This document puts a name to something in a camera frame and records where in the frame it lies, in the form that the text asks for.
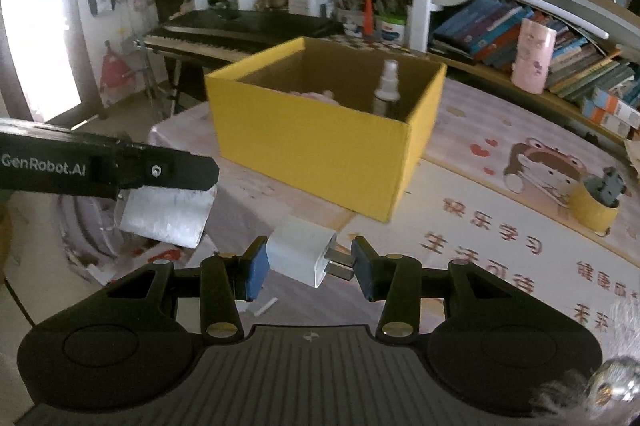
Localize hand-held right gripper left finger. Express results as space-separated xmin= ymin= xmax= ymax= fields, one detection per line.
xmin=105 ymin=235 xmax=271 ymax=341

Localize white charger plug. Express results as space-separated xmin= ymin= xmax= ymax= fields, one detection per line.
xmin=266 ymin=226 xmax=356 ymax=290

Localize metal keyboard stand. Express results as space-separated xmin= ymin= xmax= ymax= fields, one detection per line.
xmin=132 ymin=33 xmax=184 ymax=118

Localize pink and white plastic bag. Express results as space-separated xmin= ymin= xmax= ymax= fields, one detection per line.
xmin=59 ymin=195 xmax=202 ymax=283

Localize yellow tape roll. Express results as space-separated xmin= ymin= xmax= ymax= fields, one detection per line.
xmin=569 ymin=182 xmax=621 ymax=233

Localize furry white sleeve cuff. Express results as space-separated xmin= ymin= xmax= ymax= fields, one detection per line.
xmin=530 ymin=296 xmax=640 ymax=422

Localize white green-rimmed pen holder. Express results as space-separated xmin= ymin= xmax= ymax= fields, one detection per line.
xmin=375 ymin=15 xmax=407 ymax=45

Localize grey binder clip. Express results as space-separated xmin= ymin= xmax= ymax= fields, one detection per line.
xmin=584 ymin=166 xmax=629 ymax=210

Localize pink printed tablecloth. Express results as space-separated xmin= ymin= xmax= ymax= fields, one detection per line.
xmin=147 ymin=76 xmax=640 ymax=357

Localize red hanging bag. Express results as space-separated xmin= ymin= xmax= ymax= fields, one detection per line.
xmin=99 ymin=40 xmax=135 ymax=96

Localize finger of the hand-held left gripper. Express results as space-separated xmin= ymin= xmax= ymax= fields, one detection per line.
xmin=119 ymin=139 xmax=220 ymax=194

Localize silver round bead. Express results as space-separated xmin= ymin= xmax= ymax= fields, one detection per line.
xmin=587 ymin=355 xmax=640 ymax=408

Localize silver rectangular packet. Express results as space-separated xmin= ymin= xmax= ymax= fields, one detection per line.
xmin=115 ymin=185 xmax=217 ymax=250

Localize orange and blue boxes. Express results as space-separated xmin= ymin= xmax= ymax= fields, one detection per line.
xmin=581 ymin=87 xmax=640 ymax=140

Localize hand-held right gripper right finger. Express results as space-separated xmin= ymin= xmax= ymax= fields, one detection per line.
xmin=351 ymin=236 xmax=531 ymax=343

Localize pink plush paw toy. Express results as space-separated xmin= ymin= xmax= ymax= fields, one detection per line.
xmin=294 ymin=89 xmax=342 ymax=105

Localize black electric piano keyboard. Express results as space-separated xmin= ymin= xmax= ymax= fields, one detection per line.
xmin=142 ymin=10 xmax=346 ymax=68

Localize wooden chessboard box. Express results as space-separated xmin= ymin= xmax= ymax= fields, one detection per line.
xmin=327 ymin=33 xmax=431 ymax=57

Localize pink patterned cup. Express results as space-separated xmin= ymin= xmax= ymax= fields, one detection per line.
xmin=511 ymin=17 xmax=558 ymax=95

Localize yellow cardboard box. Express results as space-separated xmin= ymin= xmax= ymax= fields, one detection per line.
xmin=204 ymin=36 xmax=448 ymax=223

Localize small white spray bottle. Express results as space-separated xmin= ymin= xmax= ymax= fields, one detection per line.
xmin=372 ymin=59 xmax=401 ymax=117

